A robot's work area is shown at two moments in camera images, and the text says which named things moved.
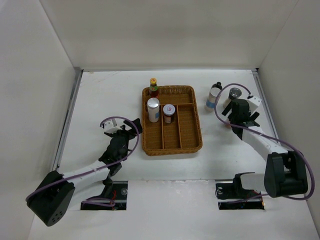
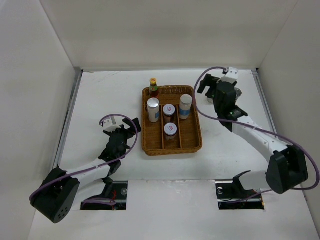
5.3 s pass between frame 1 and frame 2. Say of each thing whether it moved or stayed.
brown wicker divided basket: stayed
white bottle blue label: stayed
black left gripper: stayed
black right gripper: moved
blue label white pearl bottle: moved
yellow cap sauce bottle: stayed
